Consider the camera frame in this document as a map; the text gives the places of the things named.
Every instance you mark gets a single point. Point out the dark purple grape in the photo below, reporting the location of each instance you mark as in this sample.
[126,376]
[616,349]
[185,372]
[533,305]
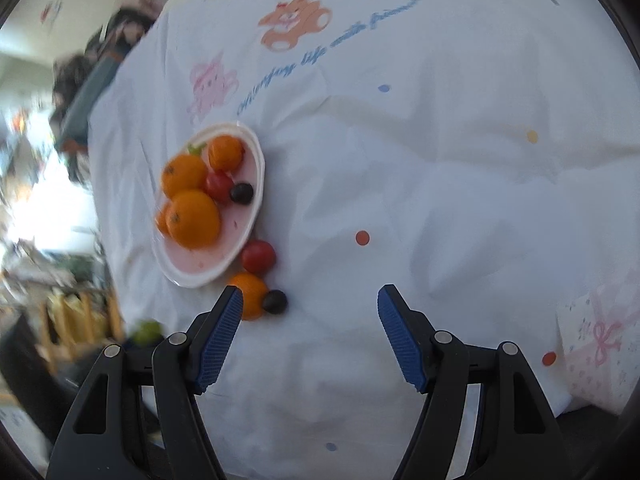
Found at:
[275,302]
[242,193]

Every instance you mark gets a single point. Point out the pink strawberry plate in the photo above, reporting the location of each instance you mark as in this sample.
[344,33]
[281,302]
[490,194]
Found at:
[195,268]

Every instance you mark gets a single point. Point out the wooden chair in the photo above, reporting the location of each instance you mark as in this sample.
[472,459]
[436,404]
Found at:
[75,320]

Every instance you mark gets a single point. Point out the white cartoon bear bedsheet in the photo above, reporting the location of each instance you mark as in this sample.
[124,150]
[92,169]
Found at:
[481,155]

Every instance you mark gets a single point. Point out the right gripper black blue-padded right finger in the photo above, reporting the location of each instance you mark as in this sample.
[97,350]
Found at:
[516,435]

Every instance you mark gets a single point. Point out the large orange mandarin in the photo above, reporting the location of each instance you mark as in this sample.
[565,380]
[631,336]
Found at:
[183,173]

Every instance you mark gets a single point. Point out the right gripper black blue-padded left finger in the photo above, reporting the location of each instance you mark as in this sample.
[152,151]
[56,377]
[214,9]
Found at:
[135,415]

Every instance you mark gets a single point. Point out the green grape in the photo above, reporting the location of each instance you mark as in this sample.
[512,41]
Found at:
[147,333]

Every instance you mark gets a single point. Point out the small orange kumquat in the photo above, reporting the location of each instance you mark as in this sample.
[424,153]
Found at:
[161,219]
[225,153]
[253,290]

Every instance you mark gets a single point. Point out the red cherry tomato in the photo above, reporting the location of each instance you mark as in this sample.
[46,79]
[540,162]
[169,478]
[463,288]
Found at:
[258,257]
[218,185]

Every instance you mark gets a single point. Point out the pile of dark clothes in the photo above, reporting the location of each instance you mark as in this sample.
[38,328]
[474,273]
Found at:
[119,34]

